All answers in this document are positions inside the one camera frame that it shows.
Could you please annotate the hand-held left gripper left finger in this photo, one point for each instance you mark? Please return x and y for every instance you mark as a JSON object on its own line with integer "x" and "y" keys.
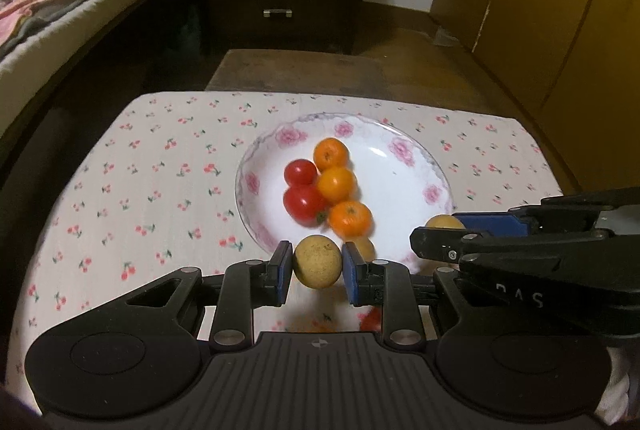
{"x": 285, "y": 271}

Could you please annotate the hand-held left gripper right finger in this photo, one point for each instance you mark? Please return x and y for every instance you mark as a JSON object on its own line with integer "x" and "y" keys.
{"x": 350, "y": 273}

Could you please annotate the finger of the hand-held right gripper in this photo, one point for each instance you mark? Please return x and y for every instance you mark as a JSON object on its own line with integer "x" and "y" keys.
{"x": 492, "y": 223}
{"x": 432, "y": 244}

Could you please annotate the tan longan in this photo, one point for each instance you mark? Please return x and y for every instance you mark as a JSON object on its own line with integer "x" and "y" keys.
{"x": 442, "y": 222}
{"x": 317, "y": 262}
{"x": 366, "y": 248}

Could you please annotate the white floral plate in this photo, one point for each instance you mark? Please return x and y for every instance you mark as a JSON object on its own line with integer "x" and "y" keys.
{"x": 400, "y": 190}

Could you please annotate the red cherry tomato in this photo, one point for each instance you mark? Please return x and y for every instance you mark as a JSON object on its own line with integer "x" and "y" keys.
{"x": 300, "y": 172}
{"x": 371, "y": 320}
{"x": 301, "y": 206}

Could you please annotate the cherry print tablecloth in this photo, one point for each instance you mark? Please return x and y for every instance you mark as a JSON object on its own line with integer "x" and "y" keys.
{"x": 150, "y": 210}

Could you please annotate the brown wooden stool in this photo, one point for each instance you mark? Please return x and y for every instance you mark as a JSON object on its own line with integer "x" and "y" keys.
{"x": 300, "y": 70}

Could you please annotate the yellow wooden wardrobe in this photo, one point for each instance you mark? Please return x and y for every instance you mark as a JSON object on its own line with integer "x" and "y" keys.
{"x": 550, "y": 10}

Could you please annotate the bed with blankets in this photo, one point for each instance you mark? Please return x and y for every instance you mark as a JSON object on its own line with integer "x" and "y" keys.
{"x": 75, "y": 23}

